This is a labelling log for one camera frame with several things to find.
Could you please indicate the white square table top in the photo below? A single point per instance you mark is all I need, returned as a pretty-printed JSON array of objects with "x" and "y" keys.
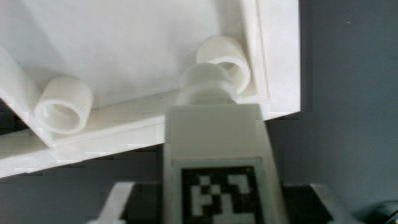
[{"x": 124, "y": 43}]

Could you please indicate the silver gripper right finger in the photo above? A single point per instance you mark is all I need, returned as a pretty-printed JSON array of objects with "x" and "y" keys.
[{"x": 340, "y": 214}]

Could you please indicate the white table leg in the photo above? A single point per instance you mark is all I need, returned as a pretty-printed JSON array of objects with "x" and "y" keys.
[{"x": 221, "y": 181}]

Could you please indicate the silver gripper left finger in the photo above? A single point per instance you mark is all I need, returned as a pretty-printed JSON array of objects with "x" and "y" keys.
[{"x": 115, "y": 206}]

